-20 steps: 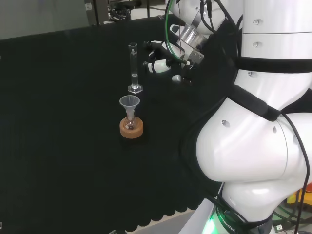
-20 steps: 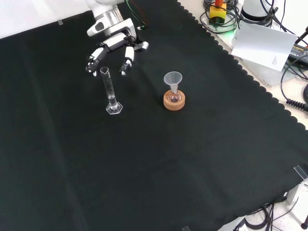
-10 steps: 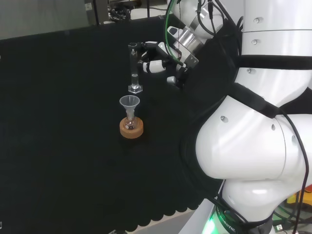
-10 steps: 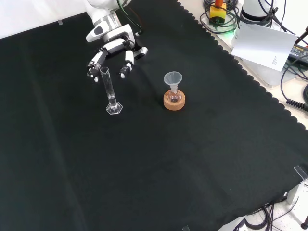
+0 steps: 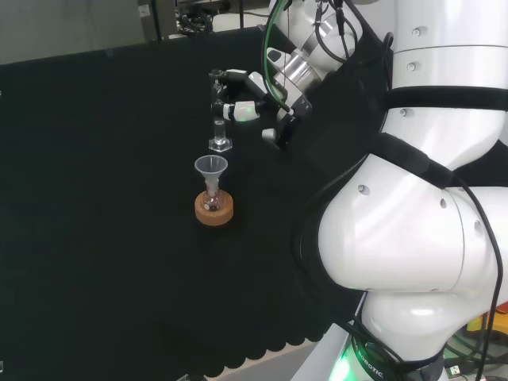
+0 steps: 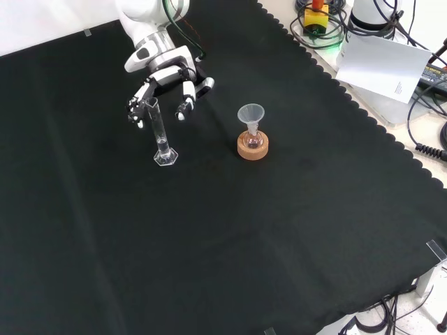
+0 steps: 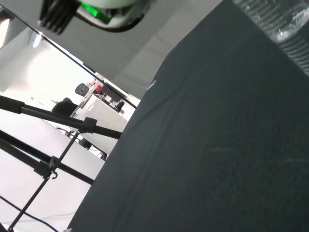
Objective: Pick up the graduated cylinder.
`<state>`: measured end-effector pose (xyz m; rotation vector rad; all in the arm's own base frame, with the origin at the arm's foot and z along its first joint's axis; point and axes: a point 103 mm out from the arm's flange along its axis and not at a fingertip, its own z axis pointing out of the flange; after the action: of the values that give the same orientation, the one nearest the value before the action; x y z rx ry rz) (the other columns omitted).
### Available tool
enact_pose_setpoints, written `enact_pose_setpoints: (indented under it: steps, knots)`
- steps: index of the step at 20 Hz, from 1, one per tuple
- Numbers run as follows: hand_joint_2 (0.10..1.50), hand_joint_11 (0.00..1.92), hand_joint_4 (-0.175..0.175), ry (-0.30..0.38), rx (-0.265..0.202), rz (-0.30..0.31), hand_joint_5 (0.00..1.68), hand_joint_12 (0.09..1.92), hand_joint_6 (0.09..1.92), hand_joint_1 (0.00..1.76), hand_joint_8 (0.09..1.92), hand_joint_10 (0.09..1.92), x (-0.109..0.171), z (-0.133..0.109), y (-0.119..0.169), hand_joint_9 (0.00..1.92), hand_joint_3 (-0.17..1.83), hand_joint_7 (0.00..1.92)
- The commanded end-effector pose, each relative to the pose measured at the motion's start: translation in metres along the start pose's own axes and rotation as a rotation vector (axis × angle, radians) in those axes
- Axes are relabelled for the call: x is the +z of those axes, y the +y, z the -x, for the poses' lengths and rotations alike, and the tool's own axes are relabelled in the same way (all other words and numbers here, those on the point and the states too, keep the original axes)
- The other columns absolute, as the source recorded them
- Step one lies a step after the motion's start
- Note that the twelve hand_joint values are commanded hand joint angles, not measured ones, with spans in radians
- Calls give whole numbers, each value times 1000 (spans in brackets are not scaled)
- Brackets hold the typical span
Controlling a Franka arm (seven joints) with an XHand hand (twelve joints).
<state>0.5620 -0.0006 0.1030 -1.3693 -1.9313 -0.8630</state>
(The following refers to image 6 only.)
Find round-bottom glass flask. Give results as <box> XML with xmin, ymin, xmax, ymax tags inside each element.
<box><xmin>244</xmin><ymin>121</ymin><xmax>264</xmax><ymax>149</ymax></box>

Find cork ring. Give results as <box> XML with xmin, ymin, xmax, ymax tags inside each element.
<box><xmin>237</xmin><ymin>131</ymin><xmax>270</xmax><ymax>162</ymax></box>

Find clear graduated cylinder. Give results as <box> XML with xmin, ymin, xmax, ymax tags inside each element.
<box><xmin>145</xmin><ymin>98</ymin><xmax>179</xmax><ymax>168</ymax></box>

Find pale board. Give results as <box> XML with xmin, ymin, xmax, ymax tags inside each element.
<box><xmin>335</xmin><ymin>33</ymin><xmax>433</xmax><ymax>105</ymax></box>

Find white column with black ring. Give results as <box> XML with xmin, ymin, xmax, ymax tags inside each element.
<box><xmin>347</xmin><ymin>0</ymin><xmax>397</xmax><ymax>40</ymax></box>

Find black power adapter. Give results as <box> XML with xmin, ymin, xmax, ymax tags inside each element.
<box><xmin>416</xmin><ymin>64</ymin><xmax>447</xmax><ymax>94</ymax></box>

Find green cable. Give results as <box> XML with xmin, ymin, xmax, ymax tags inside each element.
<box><xmin>161</xmin><ymin>0</ymin><xmax>208</xmax><ymax>63</ymax></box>

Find clear plastic funnel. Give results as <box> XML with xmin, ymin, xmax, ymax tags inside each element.
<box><xmin>237</xmin><ymin>103</ymin><xmax>265</xmax><ymax>127</ymax></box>

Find coiled black cable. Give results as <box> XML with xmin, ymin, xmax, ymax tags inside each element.
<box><xmin>414</xmin><ymin>142</ymin><xmax>447</xmax><ymax>160</ymax></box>

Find black cable bundle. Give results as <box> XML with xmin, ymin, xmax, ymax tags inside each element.
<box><xmin>337</xmin><ymin>295</ymin><xmax>437</xmax><ymax>335</ymax></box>

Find thin black cable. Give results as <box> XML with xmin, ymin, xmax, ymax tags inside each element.
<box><xmin>406</xmin><ymin>91</ymin><xmax>447</xmax><ymax>147</ymax></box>

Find black cable loops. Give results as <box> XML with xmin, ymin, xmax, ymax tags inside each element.
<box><xmin>288</xmin><ymin>0</ymin><xmax>350</xmax><ymax>50</ymax></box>

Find yellow stop button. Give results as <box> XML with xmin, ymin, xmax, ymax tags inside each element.
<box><xmin>302</xmin><ymin>0</ymin><xmax>330</xmax><ymax>37</ymax></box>

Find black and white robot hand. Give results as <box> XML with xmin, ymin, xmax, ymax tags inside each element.
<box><xmin>124</xmin><ymin>45</ymin><xmax>216</xmax><ymax>130</ymax></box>

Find black cloth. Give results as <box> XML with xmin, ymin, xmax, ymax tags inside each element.
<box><xmin>0</xmin><ymin>0</ymin><xmax>447</xmax><ymax>335</ymax></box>

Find aluminium bench frame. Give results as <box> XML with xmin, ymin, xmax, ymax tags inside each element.
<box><xmin>411</xmin><ymin>260</ymin><xmax>447</xmax><ymax>298</ymax></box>

